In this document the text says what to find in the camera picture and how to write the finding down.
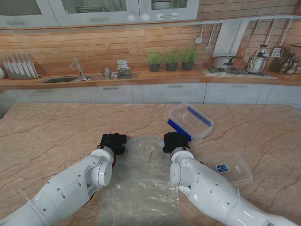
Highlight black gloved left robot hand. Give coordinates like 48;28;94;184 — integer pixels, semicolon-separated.
99;132;127;156

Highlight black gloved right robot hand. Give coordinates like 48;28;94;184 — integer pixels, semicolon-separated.
162;132;190;155

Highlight clear plastic crate blue clips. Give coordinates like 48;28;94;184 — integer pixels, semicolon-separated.
167;102;215;143

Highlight clear plastic bag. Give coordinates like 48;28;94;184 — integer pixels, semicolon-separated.
97;135;182;226

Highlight clear plastic crate lid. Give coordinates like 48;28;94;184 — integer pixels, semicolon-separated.
201;152;254;186

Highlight printed kitchen backdrop banner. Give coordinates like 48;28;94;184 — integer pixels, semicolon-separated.
0;0;301;120

